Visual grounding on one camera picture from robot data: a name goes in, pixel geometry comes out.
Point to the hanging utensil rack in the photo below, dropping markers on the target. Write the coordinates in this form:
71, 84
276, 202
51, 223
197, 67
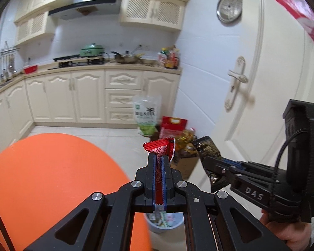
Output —
9, 62

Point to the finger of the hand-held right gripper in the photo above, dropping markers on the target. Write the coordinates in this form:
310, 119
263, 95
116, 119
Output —
222, 171
240, 166

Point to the red gift box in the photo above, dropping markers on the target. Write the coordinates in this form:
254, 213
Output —
174, 125

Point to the dark foil wrapper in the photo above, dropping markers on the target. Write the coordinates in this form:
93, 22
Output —
206, 146

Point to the white green rice bag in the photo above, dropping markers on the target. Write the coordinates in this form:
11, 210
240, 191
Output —
146, 115

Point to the yellow oil bottle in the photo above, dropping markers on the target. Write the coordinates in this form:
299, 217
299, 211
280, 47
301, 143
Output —
187, 138

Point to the person's right hand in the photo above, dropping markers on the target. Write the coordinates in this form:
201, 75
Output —
287, 230

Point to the metal bowl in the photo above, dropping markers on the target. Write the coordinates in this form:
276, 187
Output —
148, 62

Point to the group of condiment bottles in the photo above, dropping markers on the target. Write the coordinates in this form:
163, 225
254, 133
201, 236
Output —
170, 58

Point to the red door poster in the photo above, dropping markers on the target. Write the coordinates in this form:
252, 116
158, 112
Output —
298, 7

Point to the white trash bin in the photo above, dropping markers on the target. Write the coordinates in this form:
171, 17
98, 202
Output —
170, 224

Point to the cardboard box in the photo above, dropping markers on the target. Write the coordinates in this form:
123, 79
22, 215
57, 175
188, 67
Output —
184, 166

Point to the red basin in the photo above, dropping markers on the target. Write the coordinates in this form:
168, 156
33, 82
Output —
31, 69

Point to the black range hood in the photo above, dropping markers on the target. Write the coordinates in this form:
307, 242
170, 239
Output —
81, 6

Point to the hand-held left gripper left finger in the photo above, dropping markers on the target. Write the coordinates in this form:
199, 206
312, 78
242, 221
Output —
153, 177

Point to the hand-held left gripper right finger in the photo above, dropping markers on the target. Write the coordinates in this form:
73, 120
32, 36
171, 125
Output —
168, 177

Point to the red foil wrapper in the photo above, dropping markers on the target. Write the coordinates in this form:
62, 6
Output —
159, 149

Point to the green electric pot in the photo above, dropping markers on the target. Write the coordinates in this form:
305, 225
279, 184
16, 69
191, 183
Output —
93, 50

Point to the black gas stove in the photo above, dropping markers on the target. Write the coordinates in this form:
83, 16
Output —
76, 61

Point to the steel wok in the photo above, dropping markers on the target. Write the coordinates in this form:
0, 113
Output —
125, 58

